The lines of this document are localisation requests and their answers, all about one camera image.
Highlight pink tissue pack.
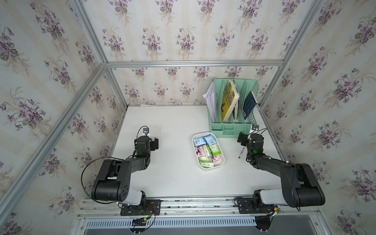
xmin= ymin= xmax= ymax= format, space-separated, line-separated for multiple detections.
xmin=195 ymin=146 xmax=206 ymax=158
xmin=212 ymin=155 xmax=221 ymax=162

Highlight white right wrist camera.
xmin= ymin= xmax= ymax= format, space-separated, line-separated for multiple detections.
xmin=251 ymin=124 xmax=259 ymax=131

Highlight mint green desk organizer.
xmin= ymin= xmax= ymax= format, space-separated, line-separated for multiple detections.
xmin=207 ymin=78 xmax=259 ymax=139

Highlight white plastic storage box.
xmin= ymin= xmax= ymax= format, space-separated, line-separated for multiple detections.
xmin=192 ymin=132 xmax=225 ymax=170

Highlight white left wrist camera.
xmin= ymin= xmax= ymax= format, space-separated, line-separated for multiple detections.
xmin=143 ymin=126 xmax=150 ymax=137

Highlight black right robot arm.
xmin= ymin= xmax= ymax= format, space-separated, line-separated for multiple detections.
xmin=237 ymin=132 xmax=326 ymax=210

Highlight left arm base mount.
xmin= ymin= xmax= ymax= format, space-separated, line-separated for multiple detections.
xmin=120 ymin=199 xmax=162 ymax=216

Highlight dark blue notebook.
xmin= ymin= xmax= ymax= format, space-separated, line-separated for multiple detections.
xmin=242 ymin=92 xmax=257 ymax=120

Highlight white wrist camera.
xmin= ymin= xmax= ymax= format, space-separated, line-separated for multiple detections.
xmin=251 ymin=124 xmax=259 ymax=131
xmin=143 ymin=126 xmax=150 ymax=137

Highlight red capped pen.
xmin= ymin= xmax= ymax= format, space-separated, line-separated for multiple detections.
xmin=238 ymin=146 xmax=246 ymax=159

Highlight yellow book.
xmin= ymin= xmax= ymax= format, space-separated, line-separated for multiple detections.
xmin=220 ymin=79 xmax=240 ymax=122

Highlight light blue tissue pack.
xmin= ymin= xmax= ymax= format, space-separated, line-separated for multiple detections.
xmin=204 ymin=134 xmax=217 ymax=146
xmin=193 ymin=137 xmax=207 ymax=147

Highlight white paper stack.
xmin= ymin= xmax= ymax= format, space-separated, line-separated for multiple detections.
xmin=203 ymin=78 xmax=217 ymax=123

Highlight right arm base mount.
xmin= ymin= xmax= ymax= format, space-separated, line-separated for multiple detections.
xmin=234 ymin=197 xmax=278 ymax=214

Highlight pink tissue pack top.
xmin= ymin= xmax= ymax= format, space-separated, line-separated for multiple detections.
xmin=195 ymin=146 xmax=206 ymax=158

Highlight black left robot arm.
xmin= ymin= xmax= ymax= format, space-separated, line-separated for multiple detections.
xmin=90 ymin=135 xmax=159 ymax=208

